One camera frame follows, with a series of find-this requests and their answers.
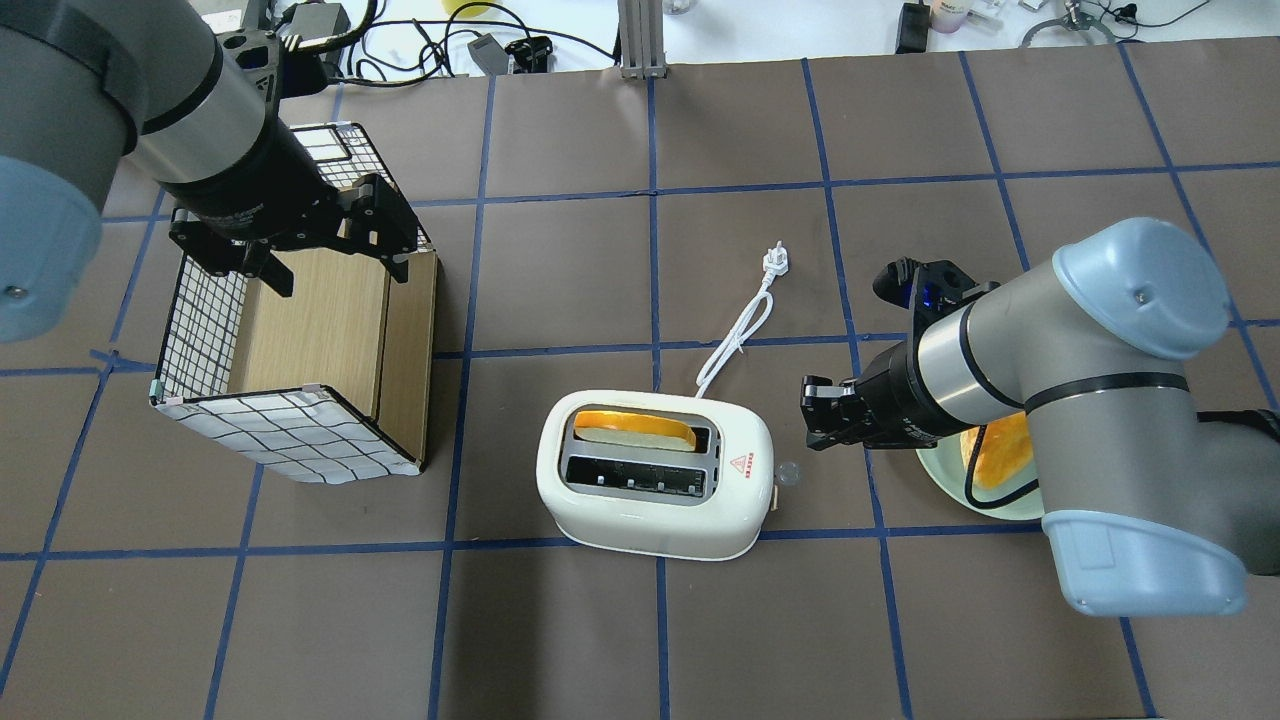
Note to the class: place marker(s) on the black power adapter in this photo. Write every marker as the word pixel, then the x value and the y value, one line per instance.
pixel 489 55

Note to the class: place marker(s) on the aluminium frame post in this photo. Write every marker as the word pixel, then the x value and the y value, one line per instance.
pixel 640 32

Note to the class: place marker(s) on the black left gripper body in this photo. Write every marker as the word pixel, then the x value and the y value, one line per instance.
pixel 262 182

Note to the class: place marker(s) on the white two-slot toaster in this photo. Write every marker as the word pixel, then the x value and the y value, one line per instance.
pixel 707 505

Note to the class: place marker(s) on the yellow toast slice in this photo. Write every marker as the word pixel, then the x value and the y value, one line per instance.
pixel 612 427

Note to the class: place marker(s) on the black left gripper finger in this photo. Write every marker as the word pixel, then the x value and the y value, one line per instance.
pixel 273 273

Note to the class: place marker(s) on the wire basket with checked liner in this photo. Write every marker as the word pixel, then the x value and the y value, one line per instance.
pixel 328 386

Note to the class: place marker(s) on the light green plate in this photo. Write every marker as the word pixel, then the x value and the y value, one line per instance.
pixel 1019 498

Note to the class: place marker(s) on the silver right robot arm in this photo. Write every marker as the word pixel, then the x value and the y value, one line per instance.
pixel 1152 509

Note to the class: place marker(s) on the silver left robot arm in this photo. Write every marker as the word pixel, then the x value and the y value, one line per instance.
pixel 89 83

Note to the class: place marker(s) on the golden triangular pastry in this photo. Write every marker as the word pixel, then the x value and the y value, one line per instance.
pixel 1003 448

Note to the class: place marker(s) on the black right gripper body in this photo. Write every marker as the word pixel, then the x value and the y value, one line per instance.
pixel 898 393

